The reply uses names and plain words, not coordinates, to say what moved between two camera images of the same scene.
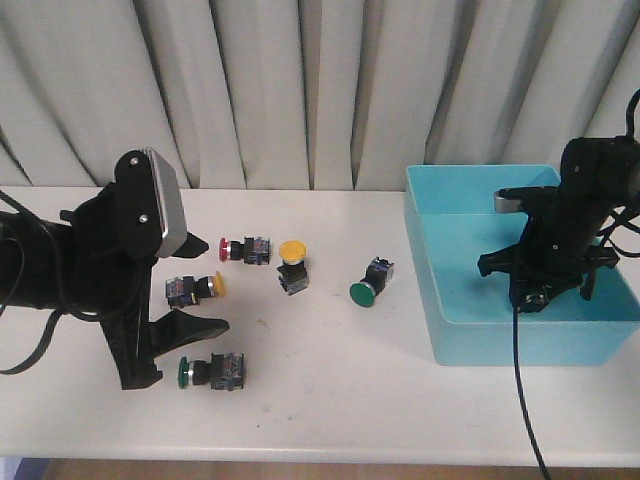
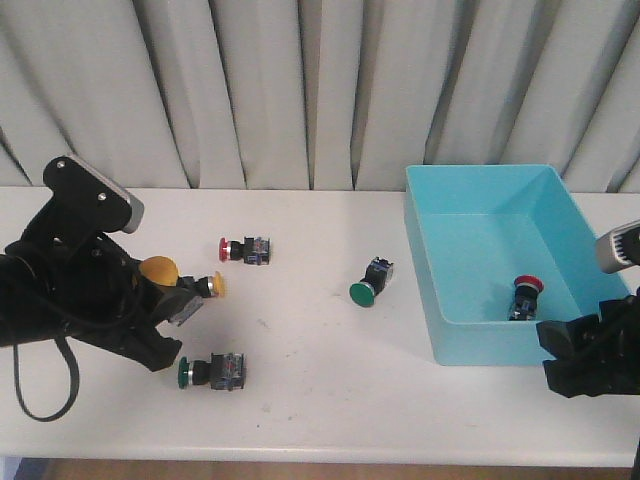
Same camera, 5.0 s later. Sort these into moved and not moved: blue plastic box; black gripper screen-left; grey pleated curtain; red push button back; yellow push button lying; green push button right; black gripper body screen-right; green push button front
Moved: black gripper body screen-right; black gripper screen-left
Not moved: green push button front; blue plastic box; yellow push button lying; grey pleated curtain; green push button right; red push button back
